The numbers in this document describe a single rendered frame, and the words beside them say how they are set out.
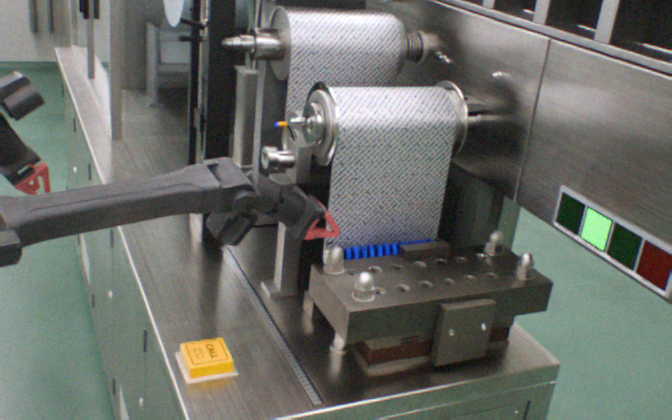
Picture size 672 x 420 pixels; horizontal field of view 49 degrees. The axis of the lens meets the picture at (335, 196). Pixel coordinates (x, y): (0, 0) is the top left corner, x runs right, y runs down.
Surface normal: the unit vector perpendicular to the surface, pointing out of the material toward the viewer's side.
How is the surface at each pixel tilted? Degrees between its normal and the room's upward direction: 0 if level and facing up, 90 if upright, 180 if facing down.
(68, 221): 107
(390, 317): 90
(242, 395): 0
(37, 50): 90
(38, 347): 0
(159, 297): 0
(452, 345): 90
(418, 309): 90
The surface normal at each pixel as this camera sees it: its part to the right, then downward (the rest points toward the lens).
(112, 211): 0.58, 0.61
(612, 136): -0.91, 0.07
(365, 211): 0.40, 0.39
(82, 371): 0.11, -0.92
